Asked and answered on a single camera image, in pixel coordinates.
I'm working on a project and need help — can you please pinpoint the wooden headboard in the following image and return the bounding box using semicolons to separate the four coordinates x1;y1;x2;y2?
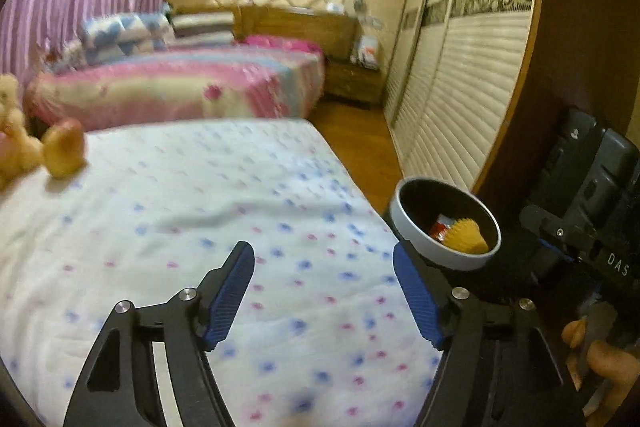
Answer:
172;4;361;60

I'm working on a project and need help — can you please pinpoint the floral cloth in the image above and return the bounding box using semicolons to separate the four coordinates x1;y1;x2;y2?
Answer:
47;39;88;72

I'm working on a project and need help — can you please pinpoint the cream teddy bear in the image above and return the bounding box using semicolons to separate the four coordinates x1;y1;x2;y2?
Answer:
0;74;43;190

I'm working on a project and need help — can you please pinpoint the white bowl dark inside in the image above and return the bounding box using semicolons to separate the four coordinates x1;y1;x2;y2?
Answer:
387;177;502;272

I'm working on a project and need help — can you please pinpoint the yellow red apple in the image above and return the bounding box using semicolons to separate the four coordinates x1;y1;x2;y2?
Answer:
42;118;87;180

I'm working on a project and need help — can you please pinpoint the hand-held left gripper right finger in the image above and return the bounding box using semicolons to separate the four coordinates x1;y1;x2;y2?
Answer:
392;243;586;427

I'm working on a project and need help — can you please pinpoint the white dotted blanket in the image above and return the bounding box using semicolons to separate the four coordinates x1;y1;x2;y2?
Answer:
0;117;446;427

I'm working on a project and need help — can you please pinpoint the person's right hand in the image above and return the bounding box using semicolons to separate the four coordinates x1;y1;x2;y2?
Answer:
562;317;640;400

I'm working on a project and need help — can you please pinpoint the yellow ridged chip toy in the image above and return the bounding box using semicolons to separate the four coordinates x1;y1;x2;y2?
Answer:
445;218;490;254

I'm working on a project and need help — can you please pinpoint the folded heart-print quilt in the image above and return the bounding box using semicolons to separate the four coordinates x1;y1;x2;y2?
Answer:
80;11;176;62

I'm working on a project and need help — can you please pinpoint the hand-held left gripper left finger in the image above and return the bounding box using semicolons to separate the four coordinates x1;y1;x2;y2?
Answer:
62;241;256;427

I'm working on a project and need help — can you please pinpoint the cream louvered sliding wardrobe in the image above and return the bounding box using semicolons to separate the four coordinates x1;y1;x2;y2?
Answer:
382;0;546;208

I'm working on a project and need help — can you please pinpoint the bed with pink floral sheet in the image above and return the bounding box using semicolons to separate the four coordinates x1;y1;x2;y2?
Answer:
25;44;328;132

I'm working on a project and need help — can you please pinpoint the grey striped pillow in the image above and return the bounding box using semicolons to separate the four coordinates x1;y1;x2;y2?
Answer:
175;28;236;45
172;13;235;30

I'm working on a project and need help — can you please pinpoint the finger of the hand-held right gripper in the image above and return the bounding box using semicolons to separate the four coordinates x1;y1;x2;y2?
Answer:
519;204;640;283

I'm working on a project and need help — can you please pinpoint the red white plastic wrapper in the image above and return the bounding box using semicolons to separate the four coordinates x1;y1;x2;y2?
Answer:
430;214;458;242

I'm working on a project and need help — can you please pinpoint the white paper bag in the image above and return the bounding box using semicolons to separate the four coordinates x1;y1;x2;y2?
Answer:
352;34;381;68

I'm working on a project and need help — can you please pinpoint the wooden nightstand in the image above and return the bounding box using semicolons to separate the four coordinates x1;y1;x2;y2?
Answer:
325;59;386;110

